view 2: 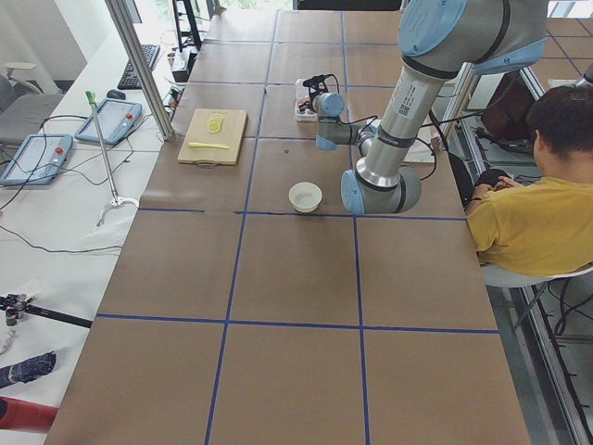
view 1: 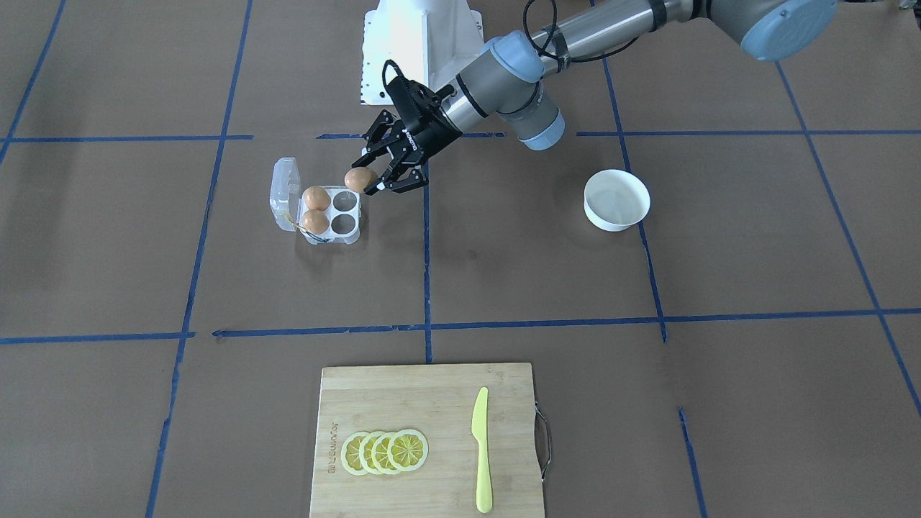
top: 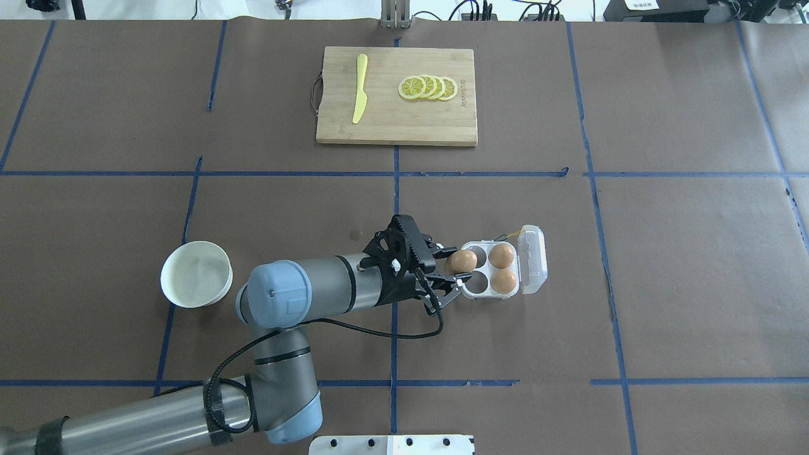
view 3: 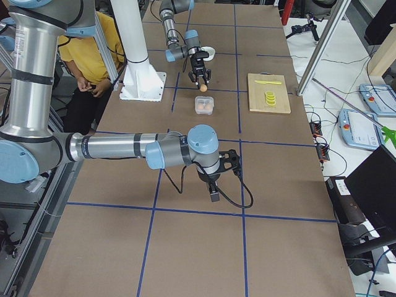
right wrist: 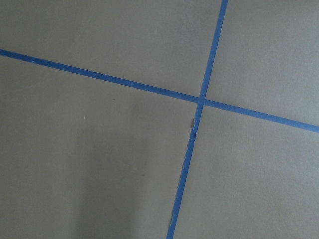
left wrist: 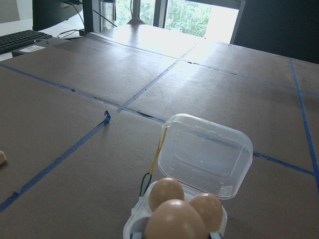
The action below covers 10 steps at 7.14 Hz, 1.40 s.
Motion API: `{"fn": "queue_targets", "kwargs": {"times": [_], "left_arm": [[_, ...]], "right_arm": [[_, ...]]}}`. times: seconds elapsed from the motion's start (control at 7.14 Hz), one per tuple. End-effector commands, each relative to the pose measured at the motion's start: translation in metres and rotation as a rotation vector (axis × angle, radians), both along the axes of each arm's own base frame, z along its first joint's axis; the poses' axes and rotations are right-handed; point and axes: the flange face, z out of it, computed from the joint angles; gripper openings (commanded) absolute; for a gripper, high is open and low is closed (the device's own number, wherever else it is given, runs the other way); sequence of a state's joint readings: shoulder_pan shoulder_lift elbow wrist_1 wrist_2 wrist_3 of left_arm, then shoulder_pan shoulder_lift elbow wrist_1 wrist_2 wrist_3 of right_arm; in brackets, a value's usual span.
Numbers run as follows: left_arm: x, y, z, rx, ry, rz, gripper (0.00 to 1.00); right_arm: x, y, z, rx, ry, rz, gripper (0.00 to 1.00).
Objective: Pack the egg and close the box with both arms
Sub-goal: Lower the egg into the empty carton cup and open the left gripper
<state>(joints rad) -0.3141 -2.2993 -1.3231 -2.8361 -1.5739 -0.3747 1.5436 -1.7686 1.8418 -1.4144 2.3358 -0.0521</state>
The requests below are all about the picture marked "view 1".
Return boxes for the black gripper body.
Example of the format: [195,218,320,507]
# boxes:
[381,75,463,168]

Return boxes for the brown egg from bowl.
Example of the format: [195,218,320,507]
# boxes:
[343,166,378,194]

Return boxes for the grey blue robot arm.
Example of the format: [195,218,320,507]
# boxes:
[345,1,838,196]

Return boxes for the brown egg in box rear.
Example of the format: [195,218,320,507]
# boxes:
[301,186,332,212]

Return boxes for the brown egg in box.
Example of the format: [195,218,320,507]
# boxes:
[301,186,332,212]
[300,209,331,235]

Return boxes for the clear plastic egg box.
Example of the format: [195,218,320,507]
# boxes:
[268,158,361,245]

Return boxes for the brown egg in box front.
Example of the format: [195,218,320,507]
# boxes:
[300,209,331,235]

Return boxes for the white bowl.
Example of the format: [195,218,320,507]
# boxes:
[583,168,651,232]

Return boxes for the wooden cutting board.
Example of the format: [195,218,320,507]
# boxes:
[309,362,545,517]

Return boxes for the yellow plastic knife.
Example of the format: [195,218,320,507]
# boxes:
[471,386,494,514]

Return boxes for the lemon slice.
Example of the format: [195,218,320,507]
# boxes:
[371,432,401,475]
[340,432,369,476]
[389,429,429,473]
[358,432,384,475]

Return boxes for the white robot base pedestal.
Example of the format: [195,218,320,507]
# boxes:
[360,1,484,106]

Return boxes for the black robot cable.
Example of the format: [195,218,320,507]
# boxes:
[522,0,641,65]

